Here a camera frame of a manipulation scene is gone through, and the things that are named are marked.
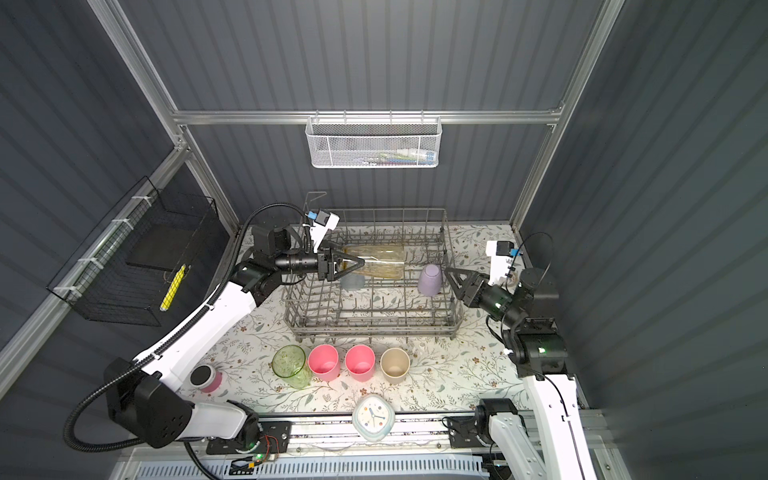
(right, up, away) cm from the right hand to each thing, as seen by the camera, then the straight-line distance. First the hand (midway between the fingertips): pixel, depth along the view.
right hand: (453, 276), depth 64 cm
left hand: (-20, +4, +4) cm, 21 cm away
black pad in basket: (-72, +7, +11) cm, 73 cm away
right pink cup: (-22, -26, +20) cm, 39 cm away
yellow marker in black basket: (-65, -4, +5) cm, 65 cm away
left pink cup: (-33, -26, +20) cm, 46 cm away
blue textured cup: (-27, -4, +35) cm, 44 cm away
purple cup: (-2, -3, +25) cm, 25 cm away
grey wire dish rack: (-10, -8, +38) cm, 40 cm away
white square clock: (-18, -36, +10) cm, 42 cm away
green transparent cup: (-40, -23, +12) cm, 48 cm away
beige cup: (-12, -27, +20) cm, 36 cm away
